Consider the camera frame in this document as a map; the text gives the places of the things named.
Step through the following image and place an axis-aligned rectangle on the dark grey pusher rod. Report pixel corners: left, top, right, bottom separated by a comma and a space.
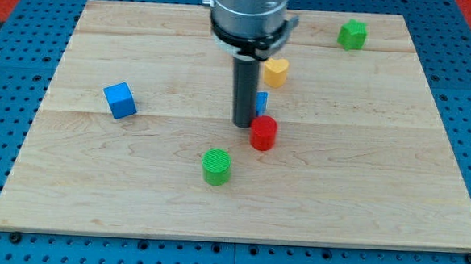
232, 58, 260, 128

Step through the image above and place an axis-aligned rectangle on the red cylinder block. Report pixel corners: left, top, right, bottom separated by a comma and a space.
249, 115, 278, 151

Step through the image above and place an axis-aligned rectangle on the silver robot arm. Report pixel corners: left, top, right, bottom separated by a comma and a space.
210, 0, 299, 128

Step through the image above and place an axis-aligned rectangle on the light wooden board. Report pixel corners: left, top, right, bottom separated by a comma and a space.
0, 0, 471, 253

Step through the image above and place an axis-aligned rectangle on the yellow heart block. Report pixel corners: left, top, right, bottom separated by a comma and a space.
263, 58, 290, 88

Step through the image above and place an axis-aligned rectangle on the small blue block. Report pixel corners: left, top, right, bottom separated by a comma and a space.
255, 91, 269, 117

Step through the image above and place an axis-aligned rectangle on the green cylinder block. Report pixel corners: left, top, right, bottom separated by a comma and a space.
202, 148, 231, 186

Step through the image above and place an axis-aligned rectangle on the green star block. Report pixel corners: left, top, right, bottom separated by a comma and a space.
337, 19, 368, 51

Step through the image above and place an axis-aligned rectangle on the blue cube block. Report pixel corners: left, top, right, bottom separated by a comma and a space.
103, 82, 137, 119

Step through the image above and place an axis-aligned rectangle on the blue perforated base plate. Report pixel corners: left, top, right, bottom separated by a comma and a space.
0, 0, 471, 264

